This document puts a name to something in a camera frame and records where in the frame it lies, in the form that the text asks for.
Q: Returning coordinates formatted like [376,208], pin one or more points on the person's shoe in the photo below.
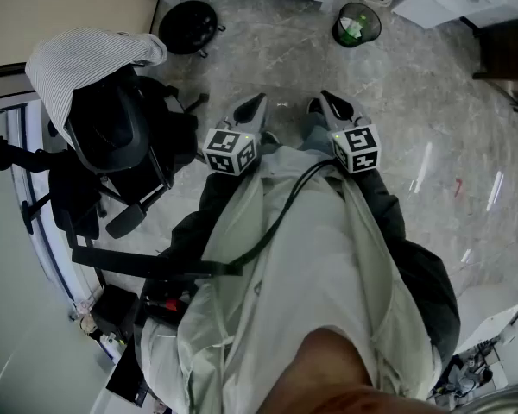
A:
[269,138]
[314,106]

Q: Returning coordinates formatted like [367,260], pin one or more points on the person's head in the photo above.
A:
[328,373]

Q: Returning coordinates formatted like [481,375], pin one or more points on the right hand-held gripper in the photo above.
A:
[358,149]

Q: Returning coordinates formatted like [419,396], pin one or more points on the person's right forearm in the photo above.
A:
[380,201]

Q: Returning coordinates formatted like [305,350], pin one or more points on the person's left forearm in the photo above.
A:
[198,214]

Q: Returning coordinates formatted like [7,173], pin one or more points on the dark wooden table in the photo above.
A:
[509,50]

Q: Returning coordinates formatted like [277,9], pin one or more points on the crumpled white paper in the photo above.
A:
[347,24]

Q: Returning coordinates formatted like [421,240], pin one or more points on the person's torso in pale vest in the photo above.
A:
[311,252]

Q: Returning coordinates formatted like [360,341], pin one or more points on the striped white shirt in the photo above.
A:
[82,58]

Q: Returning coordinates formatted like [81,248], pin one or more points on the black flat panel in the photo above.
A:
[127,378]

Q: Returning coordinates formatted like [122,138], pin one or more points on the black box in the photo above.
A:
[114,313]

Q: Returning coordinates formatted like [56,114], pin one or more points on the white low table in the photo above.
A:
[488,326]

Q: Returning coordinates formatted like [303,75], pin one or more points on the green plastic bottle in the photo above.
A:
[357,30]

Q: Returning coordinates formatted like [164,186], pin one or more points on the black round stool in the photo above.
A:
[187,26]

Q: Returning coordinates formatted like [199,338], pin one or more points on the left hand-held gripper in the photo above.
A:
[231,149]

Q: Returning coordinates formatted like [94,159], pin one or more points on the black mesh wastebasket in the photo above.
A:
[371,20]

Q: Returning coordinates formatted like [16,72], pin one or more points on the black battery pack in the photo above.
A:
[168,304]

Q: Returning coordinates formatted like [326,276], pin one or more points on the person's right shoe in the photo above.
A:
[314,106]

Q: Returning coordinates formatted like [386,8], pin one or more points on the black office chair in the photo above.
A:
[121,145]

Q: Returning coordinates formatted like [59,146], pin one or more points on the person's left shoe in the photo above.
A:
[269,138]

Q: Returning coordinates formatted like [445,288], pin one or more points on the beige partition panel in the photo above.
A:
[69,2]

